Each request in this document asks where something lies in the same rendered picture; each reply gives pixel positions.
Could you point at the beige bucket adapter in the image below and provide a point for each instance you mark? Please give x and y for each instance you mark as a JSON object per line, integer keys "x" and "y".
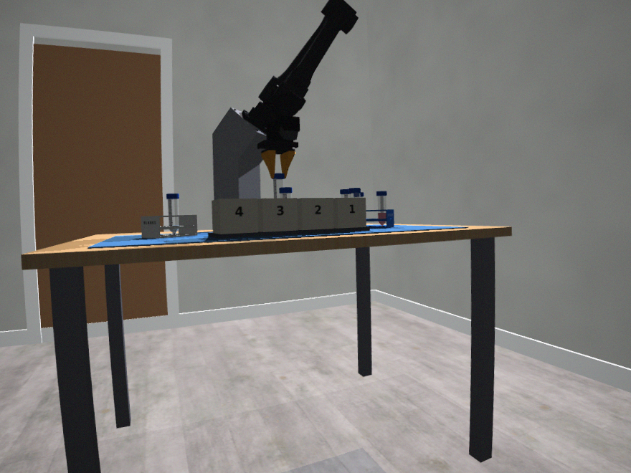
{"x": 277, "y": 215}
{"x": 234, "y": 216}
{"x": 315, "y": 213}
{"x": 349, "y": 212}

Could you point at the blue tube rack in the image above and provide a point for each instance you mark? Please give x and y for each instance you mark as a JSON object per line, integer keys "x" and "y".
{"x": 389, "y": 219}

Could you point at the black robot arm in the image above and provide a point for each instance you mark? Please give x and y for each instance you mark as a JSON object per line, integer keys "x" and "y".
{"x": 281, "y": 105}

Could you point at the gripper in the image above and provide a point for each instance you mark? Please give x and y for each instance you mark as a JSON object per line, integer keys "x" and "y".
{"x": 277, "y": 147}

